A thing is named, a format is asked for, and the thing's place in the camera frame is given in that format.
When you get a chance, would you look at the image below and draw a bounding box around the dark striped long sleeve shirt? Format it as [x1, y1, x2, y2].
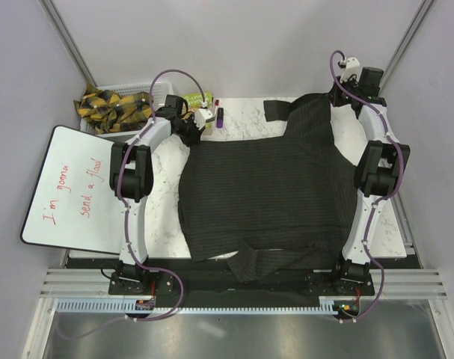
[178, 93, 357, 281]

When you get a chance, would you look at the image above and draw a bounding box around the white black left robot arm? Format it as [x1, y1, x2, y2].
[108, 95, 203, 295]

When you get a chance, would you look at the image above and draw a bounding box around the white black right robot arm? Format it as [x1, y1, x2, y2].
[328, 58, 411, 295]

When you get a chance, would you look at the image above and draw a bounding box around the green paperback book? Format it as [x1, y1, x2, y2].
[181, 91, 212, 121]

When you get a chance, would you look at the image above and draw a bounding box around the purple black marker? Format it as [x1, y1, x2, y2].
[216, 107, 224, 129]

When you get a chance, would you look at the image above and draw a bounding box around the white plastic basket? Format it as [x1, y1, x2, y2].
[79, 82, 174, 135]

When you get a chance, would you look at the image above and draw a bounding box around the yellow black plaid shirt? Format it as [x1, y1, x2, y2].
[73, 84, 155, 135]

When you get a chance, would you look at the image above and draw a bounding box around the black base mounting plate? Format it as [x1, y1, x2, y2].
[130, 259, 375, 307]

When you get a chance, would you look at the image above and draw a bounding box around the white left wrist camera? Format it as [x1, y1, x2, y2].
[194, 108, 215, 129]

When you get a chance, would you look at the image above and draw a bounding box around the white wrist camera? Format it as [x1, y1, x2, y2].
[194, 108, 215, 129]
[338, 57, 361, 83]

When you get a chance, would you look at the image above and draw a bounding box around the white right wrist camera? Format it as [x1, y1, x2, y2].
[338, 57, 361, 83]

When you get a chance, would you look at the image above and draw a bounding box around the right aluminium frame post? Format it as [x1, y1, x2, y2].
[379, 0, 436, 94]

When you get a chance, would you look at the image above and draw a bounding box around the aluminium frame post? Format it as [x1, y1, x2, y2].
[379, 0, 436, 94]
[39, 0, 96, 85]

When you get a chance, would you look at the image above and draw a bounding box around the white whiteboard black frame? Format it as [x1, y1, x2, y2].
[20, 126, 125, 254]

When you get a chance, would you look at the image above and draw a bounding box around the left aluminium frame post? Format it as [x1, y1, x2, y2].
[39, 0, 96, 85]

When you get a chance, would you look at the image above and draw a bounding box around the white slotted cable duct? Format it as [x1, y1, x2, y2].
[55, 298, 340, 315]

